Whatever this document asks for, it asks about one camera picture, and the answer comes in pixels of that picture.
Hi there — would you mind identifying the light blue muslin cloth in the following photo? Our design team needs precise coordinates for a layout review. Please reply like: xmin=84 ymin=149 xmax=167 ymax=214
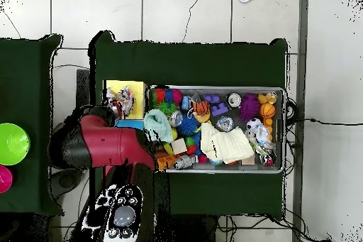
xmin=143 ymin=109 xmax=174 ymax=143

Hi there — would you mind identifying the rainbow spiky caterpillar toy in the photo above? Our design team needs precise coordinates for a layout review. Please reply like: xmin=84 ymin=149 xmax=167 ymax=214
xmin=150 ymin=87 xmax=183 ymax=106

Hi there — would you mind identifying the cream muslin cloth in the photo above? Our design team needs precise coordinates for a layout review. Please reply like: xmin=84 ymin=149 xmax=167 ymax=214
xmin=200 ymin=122 xmax=255 ymax=165

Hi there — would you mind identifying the wooden box with three holes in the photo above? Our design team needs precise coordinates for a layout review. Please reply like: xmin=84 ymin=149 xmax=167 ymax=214
xmin=101 ymin=79 xmax=148 ymax=197

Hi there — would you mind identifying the tiger plush toy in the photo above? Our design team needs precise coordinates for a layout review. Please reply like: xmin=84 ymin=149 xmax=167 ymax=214
xmin=191 ymin=99 xmax=211 ymax=123

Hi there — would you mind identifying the dark grey floor pedal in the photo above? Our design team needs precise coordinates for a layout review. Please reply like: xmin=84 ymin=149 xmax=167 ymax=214
xmin=50 ymin=169 xmax=83 ymax=200

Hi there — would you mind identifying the green covered side table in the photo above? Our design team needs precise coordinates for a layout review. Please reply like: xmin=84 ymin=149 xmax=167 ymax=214
xmin=0 ymin=33 xmax=65 ymax=216

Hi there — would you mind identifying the purple toy brick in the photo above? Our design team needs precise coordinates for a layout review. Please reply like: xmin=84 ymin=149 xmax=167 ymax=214
xmin=210 ymin=101 xmax=230 ymax=117

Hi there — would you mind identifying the bright green round bowl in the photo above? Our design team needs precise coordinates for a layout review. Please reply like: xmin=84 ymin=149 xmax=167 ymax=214
xmin=0 ymin=122 xmax=31 ymax=166

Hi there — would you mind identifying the silver drink can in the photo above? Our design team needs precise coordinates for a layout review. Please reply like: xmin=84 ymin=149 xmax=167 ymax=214
xmin=227 ymin=92 xmax=242 ymax=109

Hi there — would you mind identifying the purple knobbly ball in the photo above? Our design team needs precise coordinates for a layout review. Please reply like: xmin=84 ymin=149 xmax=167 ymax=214
xmin=238 ymin=93 xmax=260 ymax=122

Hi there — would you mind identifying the pink round bowl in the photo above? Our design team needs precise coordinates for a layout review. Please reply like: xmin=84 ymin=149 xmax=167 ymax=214
xmin=0 ymin=164 xmax=14 ymax=194

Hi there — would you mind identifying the black white soccer ball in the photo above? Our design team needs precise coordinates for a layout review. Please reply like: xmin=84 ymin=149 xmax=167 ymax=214
xmin=245 ymin=117 xmax=263 ymax=132

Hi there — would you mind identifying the crushed plastic water bottle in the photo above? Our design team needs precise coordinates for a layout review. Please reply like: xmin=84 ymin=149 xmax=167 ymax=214
xmin=246 ymin=123 xmax=274 ymax=152

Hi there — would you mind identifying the orange toy basketball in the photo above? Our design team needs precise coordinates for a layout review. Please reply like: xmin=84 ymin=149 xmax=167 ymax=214
xmin=259 ymin=102 xmax=277 ymax=119

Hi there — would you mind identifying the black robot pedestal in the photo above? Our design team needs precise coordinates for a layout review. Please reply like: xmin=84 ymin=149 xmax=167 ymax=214
xmin=175 ymin=214 xmax=219 ymax=242

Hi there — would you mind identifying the wire mesh bin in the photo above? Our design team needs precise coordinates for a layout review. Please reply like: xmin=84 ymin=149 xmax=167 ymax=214
xmin=145 ymin=84 xmax=286 ymax=174

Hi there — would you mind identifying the long black cable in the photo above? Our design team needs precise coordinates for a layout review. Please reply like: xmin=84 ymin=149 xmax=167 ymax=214
xmin=289 ymin=116 xmax=363 ymax=127

